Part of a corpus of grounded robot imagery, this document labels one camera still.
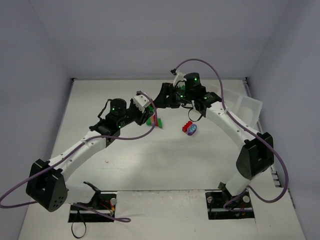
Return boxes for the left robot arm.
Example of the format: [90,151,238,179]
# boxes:
[26,94,156,212]

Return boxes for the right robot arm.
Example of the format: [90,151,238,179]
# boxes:
[154,72,274,197]

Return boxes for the green half-round lego brick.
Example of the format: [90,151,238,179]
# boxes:
[146,116,155,126]

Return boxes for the red lego brick by paw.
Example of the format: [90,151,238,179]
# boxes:
[182,121,193,133]

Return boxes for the purple paw print lego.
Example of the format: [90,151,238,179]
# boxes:
[186,123,197,136]

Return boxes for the red half-round lego brick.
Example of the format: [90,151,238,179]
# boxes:
[154,117,159,127]

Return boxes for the green lego brick in cluster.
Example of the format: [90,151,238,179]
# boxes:
[158,118,163,129]

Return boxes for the clear plastic divided tray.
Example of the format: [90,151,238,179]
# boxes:
[199,84,264,130]

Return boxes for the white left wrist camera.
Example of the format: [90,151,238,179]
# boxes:
[132,94,151,113]

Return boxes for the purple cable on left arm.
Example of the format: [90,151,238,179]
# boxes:
[0,90,158,223]

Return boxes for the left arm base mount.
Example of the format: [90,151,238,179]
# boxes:
[68,192,117,223]

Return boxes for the black cable loop at front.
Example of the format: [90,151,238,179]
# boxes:
[71,209,88,238]

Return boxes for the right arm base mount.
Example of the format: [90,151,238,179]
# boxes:
[205,190,255,220]

